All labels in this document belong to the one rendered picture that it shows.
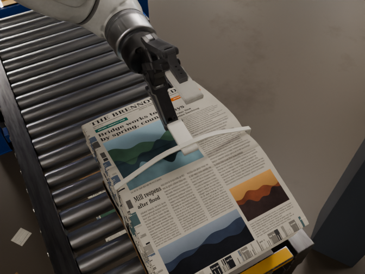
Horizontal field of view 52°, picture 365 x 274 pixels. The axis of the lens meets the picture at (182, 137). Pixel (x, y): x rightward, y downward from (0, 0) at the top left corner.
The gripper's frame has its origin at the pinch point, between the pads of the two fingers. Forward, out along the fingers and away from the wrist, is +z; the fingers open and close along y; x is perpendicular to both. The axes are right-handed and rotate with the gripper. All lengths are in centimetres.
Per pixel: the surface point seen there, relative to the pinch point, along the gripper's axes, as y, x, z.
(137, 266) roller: 35.7, 15.8, 6.9
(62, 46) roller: 43, 7, -77
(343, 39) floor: 128, -181, -93
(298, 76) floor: 126, -129, -79
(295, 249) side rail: 35.4, -17.6, 20.7
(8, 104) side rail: 40, 30, -57
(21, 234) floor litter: 120, 53, -55
